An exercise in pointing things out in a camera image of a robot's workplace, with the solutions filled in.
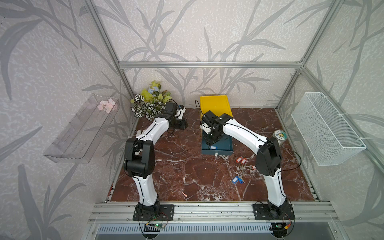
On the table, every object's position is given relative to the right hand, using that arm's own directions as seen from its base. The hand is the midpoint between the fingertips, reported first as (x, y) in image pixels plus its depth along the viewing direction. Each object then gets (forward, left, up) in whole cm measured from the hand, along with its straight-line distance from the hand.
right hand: (207, 141), depth 89 cm
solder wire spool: (+5, -47, -2) cm, 47 cm away
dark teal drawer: (-2, -10, -4) cm, 10 cm away
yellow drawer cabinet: (+20, -7, +11) cm, 24 cm away
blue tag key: (-2, -3, -4) cm, 6 cm away
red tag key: (-7, -20, -11) cm, 24 cm away
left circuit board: (-41, +26, -10) cm, 50 cm away
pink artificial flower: (+8, +53, +23) cm, 58 cm away
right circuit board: (-43, -33, -12) cm, 55 cm away
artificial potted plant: (+19, +34, +14) cm, 42 cm away
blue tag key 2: (-20, -18, -11) cm, 29 cm away
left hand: (+11, +13, +3) cm, 18 cm away
